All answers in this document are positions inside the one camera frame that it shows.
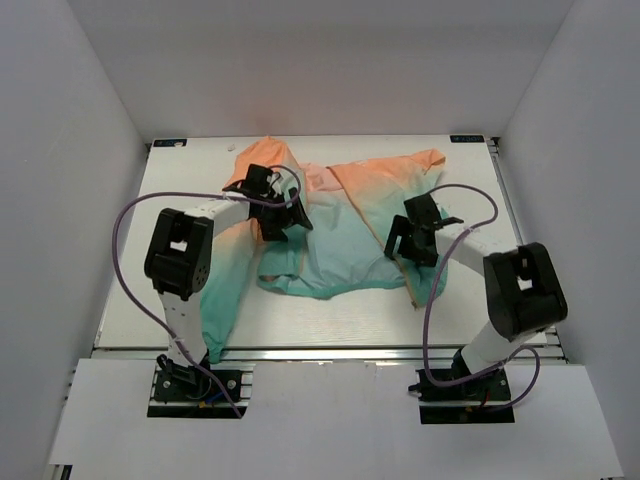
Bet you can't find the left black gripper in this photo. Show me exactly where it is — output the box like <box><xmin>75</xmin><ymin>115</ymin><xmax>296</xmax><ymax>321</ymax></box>
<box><xmin>254</xmin><ymin>187</ymin><xmax>310</xmax><ymax>241</ymax></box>

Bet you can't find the orange and teal jacket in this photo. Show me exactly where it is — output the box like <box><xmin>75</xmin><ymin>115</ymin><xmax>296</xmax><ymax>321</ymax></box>
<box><xmin>200</xmin><ymin>137</ymin><xmax>447</xmax><ymax>363</ymax></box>

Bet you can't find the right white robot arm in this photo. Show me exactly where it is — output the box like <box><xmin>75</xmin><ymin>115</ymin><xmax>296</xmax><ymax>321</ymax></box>
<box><xmin>384</xmin><ymin>215</ymin><xmax>568</xmax><ymax>399</ymax></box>

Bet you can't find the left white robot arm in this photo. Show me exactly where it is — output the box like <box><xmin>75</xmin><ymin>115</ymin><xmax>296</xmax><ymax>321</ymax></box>
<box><xmin>144</xmin><ymin>180</ymin><xmax>313</xmax><ymax>399</ymax></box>

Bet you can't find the right blue corner label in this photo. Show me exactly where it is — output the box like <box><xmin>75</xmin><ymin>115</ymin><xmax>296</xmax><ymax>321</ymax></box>
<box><xmin>449</xmin><ymin>134</ymin><xmax>486</xmax><ymax>143</ymax></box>

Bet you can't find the blue corner label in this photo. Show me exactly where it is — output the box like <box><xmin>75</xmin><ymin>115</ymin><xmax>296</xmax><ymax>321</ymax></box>
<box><xmin>152</xmin><ymin>138</ymin><xmax>187</xmax><ymax>148</ymax></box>
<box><xmin>449</xmin><ymin>134</ymin><xmax>486</xmax><ymax>143</ymax></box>

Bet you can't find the left blue corner label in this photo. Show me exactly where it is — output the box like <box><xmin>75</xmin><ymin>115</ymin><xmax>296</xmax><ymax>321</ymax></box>
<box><xmin>152</xmin><ymin>138</ymin><xmax>187</xmax><ymax>148</ymax></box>

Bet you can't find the white front panel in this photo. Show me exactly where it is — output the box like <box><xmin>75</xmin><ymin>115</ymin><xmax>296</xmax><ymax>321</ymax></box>
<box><xmin>50</xmin><ymin>360</ymin><xmax>622</xmax><ymax>479</ymax></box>

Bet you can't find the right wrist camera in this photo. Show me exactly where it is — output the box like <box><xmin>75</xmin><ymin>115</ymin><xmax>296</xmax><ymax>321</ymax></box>
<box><xmin>404</xmin><ymin>193</ymin><xmax>444</xmax><ymax>227</ymax></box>

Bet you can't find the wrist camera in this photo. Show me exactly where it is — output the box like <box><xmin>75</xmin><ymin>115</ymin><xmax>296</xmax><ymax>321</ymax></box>
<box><xmin>242</xmin><ymin>164</ymin><xmax>281</xmax><ymax>199</ymax></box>
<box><xmin>404</xmin><ymin>193</ymin><xmax>444</xmax><ymax>227</ymax></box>

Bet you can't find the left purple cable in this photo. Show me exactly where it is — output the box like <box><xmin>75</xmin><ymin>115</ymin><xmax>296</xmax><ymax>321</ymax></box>
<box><xmin>111</xmin><ymin>164</ymin><xmax>307</xmax><ymax>420</ymax></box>

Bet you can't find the purple cable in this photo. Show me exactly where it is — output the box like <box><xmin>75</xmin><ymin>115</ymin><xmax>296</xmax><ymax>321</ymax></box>
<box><xmin>422</xmin><ymin>183</ymin><xmax>542</xmax><ymax>412</ymax></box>
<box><xmin>111</xmin><ymin>164</ymin><xmax>307</xmax><ymax>420</ymax></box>

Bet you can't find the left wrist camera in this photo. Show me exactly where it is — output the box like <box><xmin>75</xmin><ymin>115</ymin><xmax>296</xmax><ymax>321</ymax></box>
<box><xmin>242</xmin><ymin>164</ymin><xmax>281</xmax><ymax>199</ymax></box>

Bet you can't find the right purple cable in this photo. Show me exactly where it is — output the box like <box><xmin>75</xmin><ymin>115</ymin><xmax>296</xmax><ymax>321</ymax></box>
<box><xmin>422</xmin><ymin>183</ymin><xmax>542</xmax><ymax>412</ymax></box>

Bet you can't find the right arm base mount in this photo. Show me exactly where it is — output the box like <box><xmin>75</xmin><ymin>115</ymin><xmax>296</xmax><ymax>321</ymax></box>
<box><xmin>408</xmin><ymin>369</ymin><xmax>515</xmax><ymax>425</ymax></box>

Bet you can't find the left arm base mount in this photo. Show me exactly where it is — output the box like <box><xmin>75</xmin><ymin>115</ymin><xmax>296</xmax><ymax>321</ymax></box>
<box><xmin>147</xmin><ymin>367</ymin><xmax>253</xmax><ymax>420</ymax></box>

